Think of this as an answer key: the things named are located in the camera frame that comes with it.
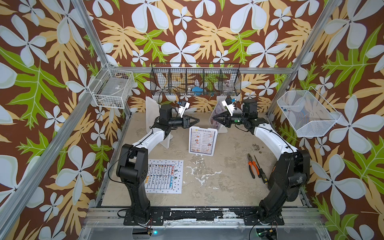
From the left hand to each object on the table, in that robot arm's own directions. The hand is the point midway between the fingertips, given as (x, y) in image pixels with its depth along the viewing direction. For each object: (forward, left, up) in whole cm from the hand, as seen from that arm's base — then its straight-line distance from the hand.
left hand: (198, 118), depth 82 cm
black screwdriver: (-23, -37, -21) cm, 48 cm away
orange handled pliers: (-15, -34, -25) cm, 44 cm away
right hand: (0, -9, +1) cm, 9 cm away
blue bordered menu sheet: (-6, -2, -13) cm, 15 cm away
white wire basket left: (+16, +51, +9) cm, 54 cm away
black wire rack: (+30, +1, +5) cm, 31 cm away
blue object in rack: (+22, 0, +3) cm, 22 cm away
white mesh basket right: (+6, -62, -1) cm, 63 cm away
